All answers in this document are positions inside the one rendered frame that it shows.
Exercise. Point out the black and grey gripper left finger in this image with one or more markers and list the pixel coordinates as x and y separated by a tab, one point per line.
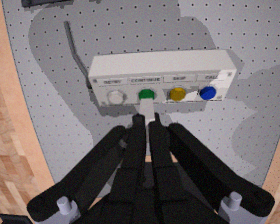
71	197

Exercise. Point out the white button panel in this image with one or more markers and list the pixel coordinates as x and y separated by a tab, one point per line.
127	78

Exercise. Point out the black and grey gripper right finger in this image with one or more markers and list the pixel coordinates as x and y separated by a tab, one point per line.
242	202

